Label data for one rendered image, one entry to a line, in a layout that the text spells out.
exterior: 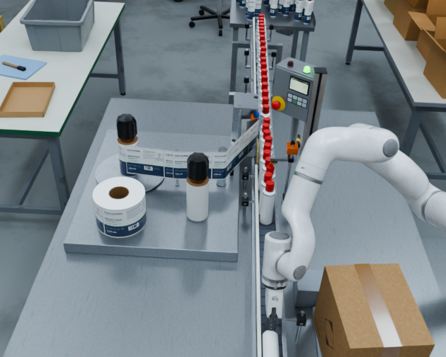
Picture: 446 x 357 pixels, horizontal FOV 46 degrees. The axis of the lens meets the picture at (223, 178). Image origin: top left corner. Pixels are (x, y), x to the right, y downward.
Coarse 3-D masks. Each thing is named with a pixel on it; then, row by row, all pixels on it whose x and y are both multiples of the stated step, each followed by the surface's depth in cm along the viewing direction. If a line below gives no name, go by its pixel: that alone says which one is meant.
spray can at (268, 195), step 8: (272, 184) 201; (264, 192) 204; (272, 192) 203; (264, 200) 205; (272, 200) 205; (264, 208) 207; (272, 208) 208; (264, 216) 210; (272, 216) 211; (264, 224) 212
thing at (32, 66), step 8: (0, 56) 338; (8, 56) 338; (0, 64) 329; (16, 64) 329; (24, 64) 330; (32, 64) 330; (40, 64) 331; (0, 72) 321; (8, 72) 321; (16, 72) 321; (24, 72) 322; (32, 72) 322
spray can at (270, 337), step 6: (270, 330) 167; (264, 336) 166; (270, 336) 165; (276, 336) 166; (264, 342) 165; (270, 342) 164; (276, 342) 164; (264, 348) 163; (270, 348) 162; (276, 348) 162; (264, 354) 162; (270, 354) 160; (276, 354) 161
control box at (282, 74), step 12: (288, 60) 198; (276, 72) 195; (288, 72) 192; (300, 72) 190; (312, 72) 191; (276, 84) 198; (288, 84) 195; (312, 84) 188; (276, 96) 201; (300, 96) 194; (288, 108) 200; (300, 108) 197
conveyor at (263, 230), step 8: (272, 224) 214; (264, 232) 210; (264, 240) 206; (264, 288) 187; (264, 296) 184; (264, 304) 182; (264, 312) 179; (256, 320) 176; (264, 320) 176; (280, 320) 176; (256, 328) 174; (264, 328) 174; (280, 328) 174; (280, 336) 171; (280, 344) 169; (280, 352) 167
